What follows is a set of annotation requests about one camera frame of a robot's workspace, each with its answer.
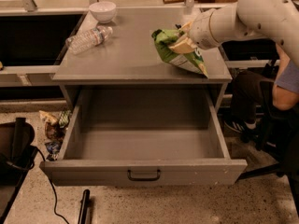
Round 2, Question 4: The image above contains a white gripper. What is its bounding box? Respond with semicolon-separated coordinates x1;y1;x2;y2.
168;8;220;54

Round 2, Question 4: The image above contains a green rice chip bag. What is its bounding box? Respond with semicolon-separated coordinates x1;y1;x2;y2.
151;29;208;77

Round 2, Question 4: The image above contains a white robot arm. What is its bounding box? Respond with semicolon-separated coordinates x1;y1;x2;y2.
168;0;299;65

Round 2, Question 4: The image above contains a grey cabinet with top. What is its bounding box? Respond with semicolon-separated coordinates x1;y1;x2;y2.
51;7;234;110

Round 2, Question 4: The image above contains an open grey top drawer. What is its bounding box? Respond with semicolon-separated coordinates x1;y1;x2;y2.
40;88;247;187

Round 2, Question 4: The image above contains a green checkered snack bag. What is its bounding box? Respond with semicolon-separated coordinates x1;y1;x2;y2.
58;110;71;128

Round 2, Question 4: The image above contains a yellow snack bag on floor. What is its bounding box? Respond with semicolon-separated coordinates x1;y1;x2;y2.
39;110;58;125

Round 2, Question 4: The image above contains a brown snack bag on floor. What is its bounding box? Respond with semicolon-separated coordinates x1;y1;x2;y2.
45;123;64;142

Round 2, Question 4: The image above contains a blue snack bag on floor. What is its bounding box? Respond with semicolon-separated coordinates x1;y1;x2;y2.
45;141;62;161

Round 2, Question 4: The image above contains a person's dark trouser leg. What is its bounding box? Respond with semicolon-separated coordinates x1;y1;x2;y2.
231;70;273;126

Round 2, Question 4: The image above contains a white ceramic bowl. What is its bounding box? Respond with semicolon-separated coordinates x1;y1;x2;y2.
89;1;116;23

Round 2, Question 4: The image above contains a black and white sneaker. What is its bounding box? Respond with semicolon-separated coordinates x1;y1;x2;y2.
224;117;256;134

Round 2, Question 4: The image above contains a clear plastic water bottle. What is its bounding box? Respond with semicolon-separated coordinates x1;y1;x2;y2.
65;26;113;54

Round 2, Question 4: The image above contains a black office chair base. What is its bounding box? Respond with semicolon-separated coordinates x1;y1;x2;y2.
238;111;299;216

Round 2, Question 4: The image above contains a black pole at bottom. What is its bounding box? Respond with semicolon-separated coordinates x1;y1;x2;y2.
78;189;91;224

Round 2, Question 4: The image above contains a black chair at left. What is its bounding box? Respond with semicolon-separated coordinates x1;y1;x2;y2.
0;118;36;224

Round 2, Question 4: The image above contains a black drawer handle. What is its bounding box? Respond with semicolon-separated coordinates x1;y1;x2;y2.
127;170;161;182

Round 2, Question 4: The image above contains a black cable on floor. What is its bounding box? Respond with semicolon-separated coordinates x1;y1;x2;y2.
36;147;70;224

